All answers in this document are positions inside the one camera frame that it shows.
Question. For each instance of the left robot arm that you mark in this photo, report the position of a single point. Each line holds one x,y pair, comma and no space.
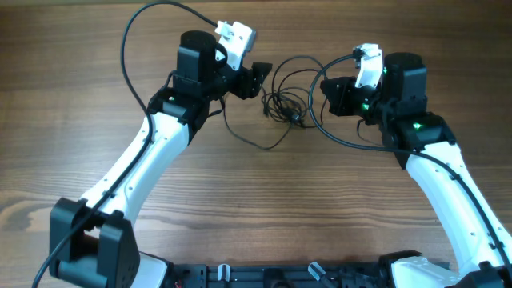
92,241

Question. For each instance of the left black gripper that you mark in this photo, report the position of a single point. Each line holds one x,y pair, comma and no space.
250,81

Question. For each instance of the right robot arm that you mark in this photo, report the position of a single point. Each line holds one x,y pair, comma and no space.
390,92

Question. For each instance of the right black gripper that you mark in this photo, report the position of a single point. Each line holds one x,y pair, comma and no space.
342,98

